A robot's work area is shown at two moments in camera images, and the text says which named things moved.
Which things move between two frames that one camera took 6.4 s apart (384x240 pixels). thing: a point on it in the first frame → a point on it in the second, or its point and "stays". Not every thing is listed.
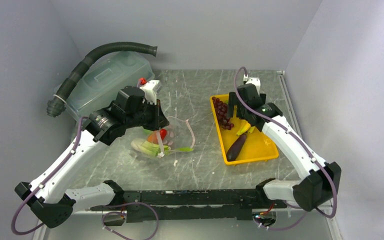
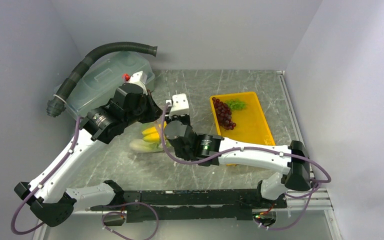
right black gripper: (233, 101) → (184, 117)
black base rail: (175, 205) stays
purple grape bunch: (222, 111) stays
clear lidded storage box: (98, 86) stays
